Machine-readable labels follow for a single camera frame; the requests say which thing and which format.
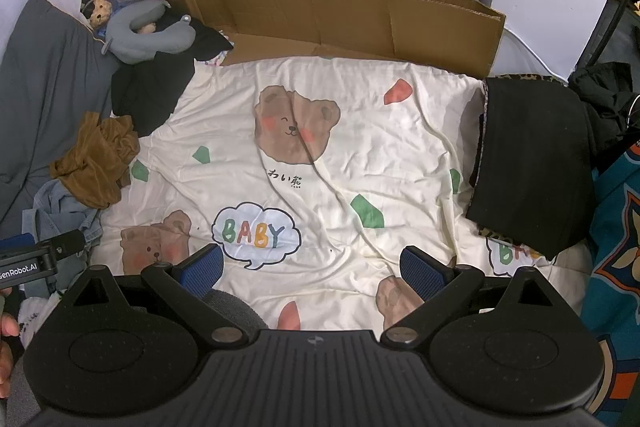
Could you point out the brown shirt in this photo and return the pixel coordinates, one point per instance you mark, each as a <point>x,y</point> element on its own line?
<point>95,162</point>

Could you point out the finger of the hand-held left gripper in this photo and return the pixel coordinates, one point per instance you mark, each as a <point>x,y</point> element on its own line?
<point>17,241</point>
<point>67,242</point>

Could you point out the denim garment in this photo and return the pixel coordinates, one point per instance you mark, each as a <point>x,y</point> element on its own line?
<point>65,212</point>

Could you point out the bear print blanket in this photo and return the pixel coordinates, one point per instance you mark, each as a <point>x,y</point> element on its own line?
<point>350,132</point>

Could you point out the person's left hand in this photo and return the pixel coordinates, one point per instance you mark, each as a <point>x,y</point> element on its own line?
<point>4,357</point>

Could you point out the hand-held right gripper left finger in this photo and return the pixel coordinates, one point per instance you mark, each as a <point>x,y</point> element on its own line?
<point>202,269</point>

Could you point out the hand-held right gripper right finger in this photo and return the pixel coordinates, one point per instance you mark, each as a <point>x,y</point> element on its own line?
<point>422,274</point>

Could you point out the colourful printed cloth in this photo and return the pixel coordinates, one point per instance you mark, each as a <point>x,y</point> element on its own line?
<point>215,59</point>

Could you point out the grey neck pillow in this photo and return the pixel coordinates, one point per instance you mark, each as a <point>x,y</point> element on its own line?
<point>130,42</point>

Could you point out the grey garment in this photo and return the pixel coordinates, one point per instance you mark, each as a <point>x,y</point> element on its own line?
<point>45,82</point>

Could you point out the folded black garment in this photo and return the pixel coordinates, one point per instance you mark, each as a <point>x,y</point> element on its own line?
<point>530,157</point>

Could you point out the teddy bear toy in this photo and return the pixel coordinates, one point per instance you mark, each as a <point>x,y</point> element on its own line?
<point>100,9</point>

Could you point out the black clothes pile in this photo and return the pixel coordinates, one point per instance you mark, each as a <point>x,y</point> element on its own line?
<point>150,92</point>

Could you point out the teal patterned cloth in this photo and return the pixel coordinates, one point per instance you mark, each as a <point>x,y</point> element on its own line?
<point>615,267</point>

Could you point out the spotted white cloth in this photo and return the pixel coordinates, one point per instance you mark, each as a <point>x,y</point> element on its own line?
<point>37,317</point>

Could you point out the flattened cardboard sheet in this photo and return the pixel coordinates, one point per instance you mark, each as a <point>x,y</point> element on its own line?
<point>325,12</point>

